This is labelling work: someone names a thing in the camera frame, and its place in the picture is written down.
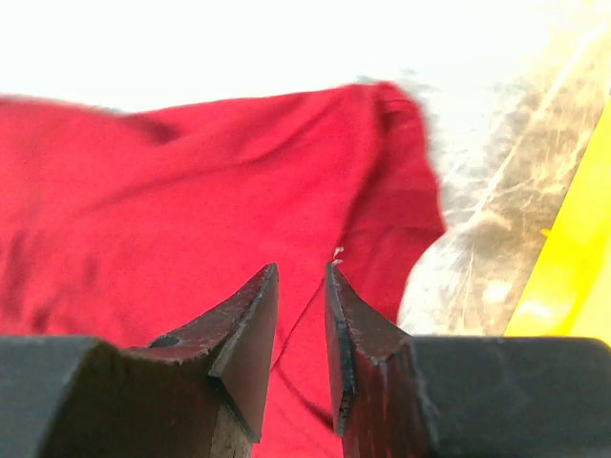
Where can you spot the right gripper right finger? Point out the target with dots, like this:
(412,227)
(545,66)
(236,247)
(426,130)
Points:
(398,395)

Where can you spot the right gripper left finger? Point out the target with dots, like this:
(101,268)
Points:
(197,391)

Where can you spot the red t shirt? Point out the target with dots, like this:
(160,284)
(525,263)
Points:
(126,226)

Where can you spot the yellow plastic tray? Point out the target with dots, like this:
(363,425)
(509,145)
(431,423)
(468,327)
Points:
(568,291)

